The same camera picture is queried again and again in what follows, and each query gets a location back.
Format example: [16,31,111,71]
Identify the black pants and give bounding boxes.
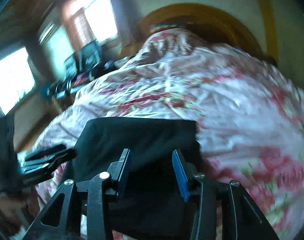
[62,117,202,239]

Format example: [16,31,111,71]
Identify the pink floral bed quilt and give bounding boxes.
[35,29,304,239]

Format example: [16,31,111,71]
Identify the black leather armchair far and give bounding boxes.
[55,54,79,99]

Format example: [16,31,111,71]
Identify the black leather armchair near bed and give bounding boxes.
[79,40,103,73]

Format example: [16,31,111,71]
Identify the brown striped curtain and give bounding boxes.
[61,1,95,51]

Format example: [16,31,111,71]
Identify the wooden curved headboard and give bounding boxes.
[120,3,277,66]

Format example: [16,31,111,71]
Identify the colourful checkered pillow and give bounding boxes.
[149,22,187,34]

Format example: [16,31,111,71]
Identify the side window with frame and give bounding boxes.
[0,47,35,114]

